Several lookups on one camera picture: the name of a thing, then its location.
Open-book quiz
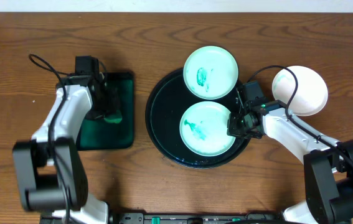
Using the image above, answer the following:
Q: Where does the green scouring sponge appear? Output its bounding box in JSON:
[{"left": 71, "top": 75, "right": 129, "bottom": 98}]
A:
[{"left": 104, "top": 110, "right": 123, "bottom": 124}]

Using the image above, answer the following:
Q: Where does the white plate green stain front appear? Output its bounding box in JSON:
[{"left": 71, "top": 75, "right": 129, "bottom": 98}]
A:
[{"left": 179, "top": 101, "right": 236, "bottom": 157}]

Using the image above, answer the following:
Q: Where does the white plate green stain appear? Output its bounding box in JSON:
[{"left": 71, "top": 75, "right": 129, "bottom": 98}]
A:
[
  {"left": 179, "top": 101, "right": 236, "bottom": 157},
  {"left": 183, "top": 46, "right": 238, "bottom": 100}
]

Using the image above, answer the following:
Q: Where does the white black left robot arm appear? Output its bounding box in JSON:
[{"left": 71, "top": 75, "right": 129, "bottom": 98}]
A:
[{"left": 12, "top": 73, "right": 110, "bottom": 223}]

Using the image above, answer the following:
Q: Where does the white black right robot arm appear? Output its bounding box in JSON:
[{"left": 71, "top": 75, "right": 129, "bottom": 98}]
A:
[{"left": 227, "top": 100, "right": 353, "bottom": 223}]

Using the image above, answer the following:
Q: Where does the black rectangular tray green liquid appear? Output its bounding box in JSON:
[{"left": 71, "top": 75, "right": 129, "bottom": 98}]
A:
[{"left": 77, "top": 72, "right": 134, "bottom": 151}]

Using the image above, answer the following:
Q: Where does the round black serving tray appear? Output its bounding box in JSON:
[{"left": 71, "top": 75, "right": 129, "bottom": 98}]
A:
[{"left": 145, "top": 68, "right": 250, "bottom": 169}]

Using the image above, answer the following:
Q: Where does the white plate green stain back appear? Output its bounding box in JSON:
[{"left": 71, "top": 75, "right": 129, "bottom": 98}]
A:
[{"left": 183, "top": 46, "right": 238, "bottom": 100}]

